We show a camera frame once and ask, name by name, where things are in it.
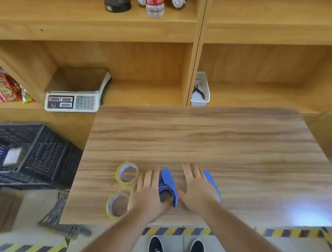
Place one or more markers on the person's right hand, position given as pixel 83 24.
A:
pixel 197 192

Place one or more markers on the person's left hand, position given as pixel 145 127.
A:
pixel 146 195

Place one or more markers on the blue tape dispenser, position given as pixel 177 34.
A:
pixel 167 178
pixel 211 179

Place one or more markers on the yellow tape roll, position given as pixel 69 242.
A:
pixel 118 178
pixel 109 210

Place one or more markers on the person's left forearm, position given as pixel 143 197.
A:
pixel 117 238

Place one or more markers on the person's right forearm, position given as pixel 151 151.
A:
pixel 238 237

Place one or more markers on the person's left black shoe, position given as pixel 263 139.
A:
pixel 156 248

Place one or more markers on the person's black shoe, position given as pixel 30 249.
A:
pixel 156 248
pixel 197 251

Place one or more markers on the person's right black shoe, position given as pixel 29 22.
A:
pixel 197 251

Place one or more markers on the white plastic basket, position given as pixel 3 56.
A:
pixel 200 102

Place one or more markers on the black lattice stand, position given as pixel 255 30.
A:
pixel 55 216

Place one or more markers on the black plastic crate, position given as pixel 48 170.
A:
pixel 51 163

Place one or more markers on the white digital weighing scale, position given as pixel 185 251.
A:
pixel 73 101

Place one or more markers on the small white box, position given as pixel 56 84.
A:
pixel 13 156

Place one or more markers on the brown cardboard box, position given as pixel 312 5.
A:
pixel 1 213

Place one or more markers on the yellow snack packet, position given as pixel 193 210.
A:
pixel 25 96

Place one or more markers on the wooden shelf unit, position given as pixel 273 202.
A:
pixel 241 31

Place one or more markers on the red snack packet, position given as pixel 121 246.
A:
pixel 4 87

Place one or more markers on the red label water bottle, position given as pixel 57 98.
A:
pixel 154 7

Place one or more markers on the white toy robot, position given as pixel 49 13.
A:
pixel 177 1

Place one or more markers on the black round spider figure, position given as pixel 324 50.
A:
pixel 117 4

